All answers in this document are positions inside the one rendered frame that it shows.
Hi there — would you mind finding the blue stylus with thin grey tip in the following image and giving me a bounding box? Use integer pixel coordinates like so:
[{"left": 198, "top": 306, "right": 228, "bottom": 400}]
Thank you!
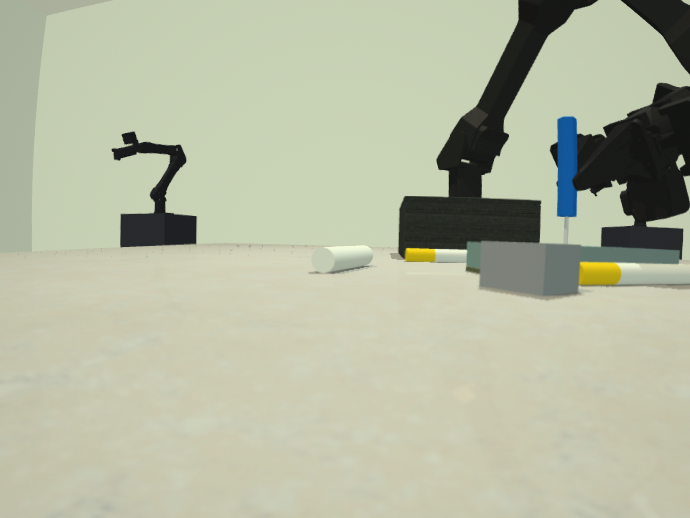
[{"left": 557, "top": 116, "right": 578, "bottom": 244}]

